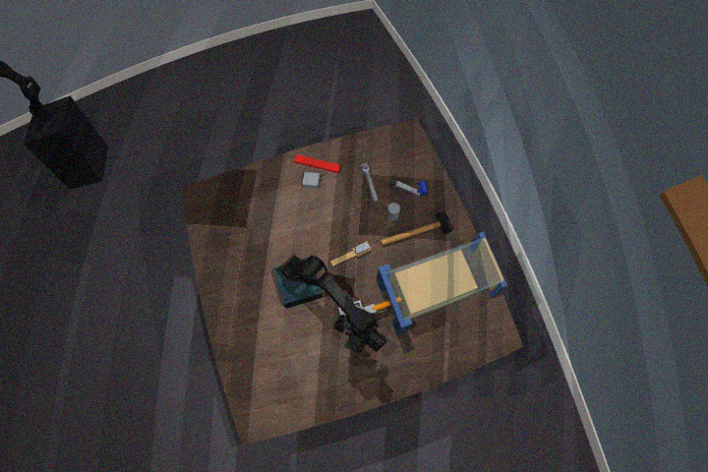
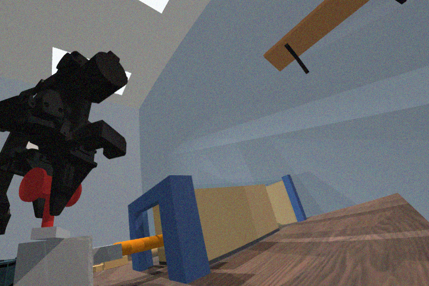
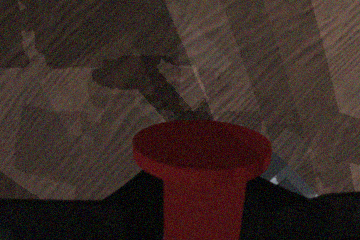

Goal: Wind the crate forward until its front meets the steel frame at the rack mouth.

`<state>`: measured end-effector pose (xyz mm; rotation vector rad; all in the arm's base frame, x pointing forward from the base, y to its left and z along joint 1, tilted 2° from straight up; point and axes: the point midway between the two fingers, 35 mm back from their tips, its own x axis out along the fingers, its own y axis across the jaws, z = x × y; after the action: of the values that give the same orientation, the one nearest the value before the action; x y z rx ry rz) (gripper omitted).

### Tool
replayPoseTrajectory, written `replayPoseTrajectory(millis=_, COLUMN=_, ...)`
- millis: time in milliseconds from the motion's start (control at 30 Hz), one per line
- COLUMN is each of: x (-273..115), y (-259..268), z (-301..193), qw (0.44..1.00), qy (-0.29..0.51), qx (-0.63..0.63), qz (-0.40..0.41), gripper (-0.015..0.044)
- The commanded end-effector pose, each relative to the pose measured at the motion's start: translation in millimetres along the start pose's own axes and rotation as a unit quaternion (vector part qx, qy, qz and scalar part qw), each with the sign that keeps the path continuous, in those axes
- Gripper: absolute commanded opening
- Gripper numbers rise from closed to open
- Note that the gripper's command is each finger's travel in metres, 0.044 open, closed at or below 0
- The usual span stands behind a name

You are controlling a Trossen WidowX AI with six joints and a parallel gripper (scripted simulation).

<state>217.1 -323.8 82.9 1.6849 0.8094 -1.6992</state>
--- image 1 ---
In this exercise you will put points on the red flat bar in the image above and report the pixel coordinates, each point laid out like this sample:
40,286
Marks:
311,162

